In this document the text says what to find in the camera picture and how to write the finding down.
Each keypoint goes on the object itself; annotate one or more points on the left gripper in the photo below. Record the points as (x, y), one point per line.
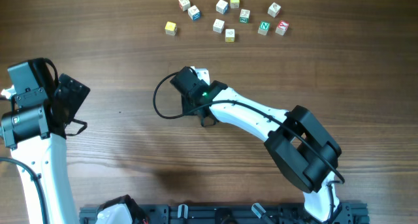
(72, 90)

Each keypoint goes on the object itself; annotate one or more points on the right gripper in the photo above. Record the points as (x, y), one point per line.
(186, 104)

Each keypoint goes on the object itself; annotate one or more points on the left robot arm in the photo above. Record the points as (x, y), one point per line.
(43, 171)

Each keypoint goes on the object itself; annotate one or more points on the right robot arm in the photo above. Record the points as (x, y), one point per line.
(302, 149)

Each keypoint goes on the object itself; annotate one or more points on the yellow-edged wooden block K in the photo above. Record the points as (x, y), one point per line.
(229, 35)

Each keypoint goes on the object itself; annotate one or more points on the plain wooden block centre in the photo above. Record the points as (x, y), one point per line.
(218, 26)

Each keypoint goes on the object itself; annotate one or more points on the yellow wooden block left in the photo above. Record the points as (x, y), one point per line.
(171, 28)

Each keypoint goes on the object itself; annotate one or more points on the yellow wooden block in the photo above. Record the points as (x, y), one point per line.
(171, 28)
(234, 3)

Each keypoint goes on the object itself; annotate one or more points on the blue-edged wooden block A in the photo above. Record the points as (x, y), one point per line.
(194, 13)

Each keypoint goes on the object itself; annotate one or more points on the blue-edged wooden block P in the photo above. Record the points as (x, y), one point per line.
(222, 6)

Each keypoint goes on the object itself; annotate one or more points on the red-edged wooden block top left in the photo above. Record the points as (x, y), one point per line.
(184, 4)

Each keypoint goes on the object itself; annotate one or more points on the dark green block Z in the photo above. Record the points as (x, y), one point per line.
(244, 16)

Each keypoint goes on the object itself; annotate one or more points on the green wooden block N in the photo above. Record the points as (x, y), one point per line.
(263, 28)

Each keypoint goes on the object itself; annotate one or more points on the yellow wooden block top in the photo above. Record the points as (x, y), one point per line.
(234, 3)

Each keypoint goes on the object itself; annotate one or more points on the red wooden letter block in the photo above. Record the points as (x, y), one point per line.
(282, 27)

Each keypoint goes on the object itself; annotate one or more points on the plain wooden block bird picture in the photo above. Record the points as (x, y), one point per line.
(274, 9)

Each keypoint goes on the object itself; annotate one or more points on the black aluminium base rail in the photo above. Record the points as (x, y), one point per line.
(347, 213)

